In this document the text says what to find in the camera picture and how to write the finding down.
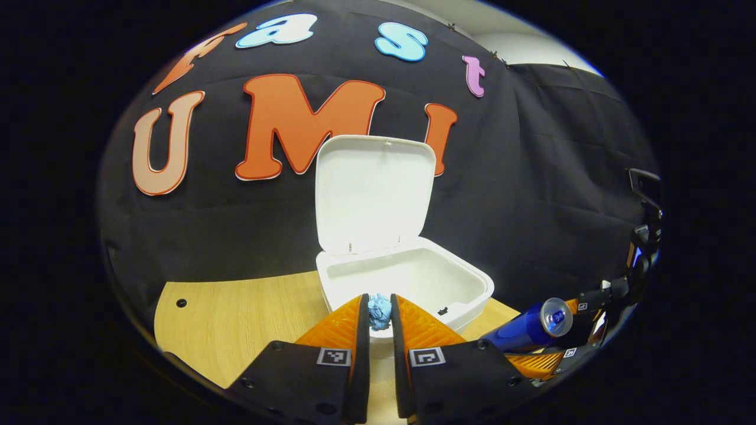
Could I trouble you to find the blue paper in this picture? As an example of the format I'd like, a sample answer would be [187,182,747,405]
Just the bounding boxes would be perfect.
[367,293,394,331]

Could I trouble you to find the blue pop can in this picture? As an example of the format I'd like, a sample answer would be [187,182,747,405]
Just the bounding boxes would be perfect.
[481,297,573,354]

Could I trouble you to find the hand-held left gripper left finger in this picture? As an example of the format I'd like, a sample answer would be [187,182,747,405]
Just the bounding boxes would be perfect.
[227,293,371,425]

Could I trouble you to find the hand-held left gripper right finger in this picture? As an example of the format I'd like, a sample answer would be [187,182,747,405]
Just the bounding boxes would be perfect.
[390,293,535,425]

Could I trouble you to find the wooden desktop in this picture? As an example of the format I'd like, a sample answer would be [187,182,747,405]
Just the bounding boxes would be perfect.
[154,270,532,425]

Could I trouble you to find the black backdrop cloth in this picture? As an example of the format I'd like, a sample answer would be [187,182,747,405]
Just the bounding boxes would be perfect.
[97,0,659,331]

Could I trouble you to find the white desktop garbage bin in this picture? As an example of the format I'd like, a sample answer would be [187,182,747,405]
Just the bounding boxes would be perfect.
[314,135,496,361]

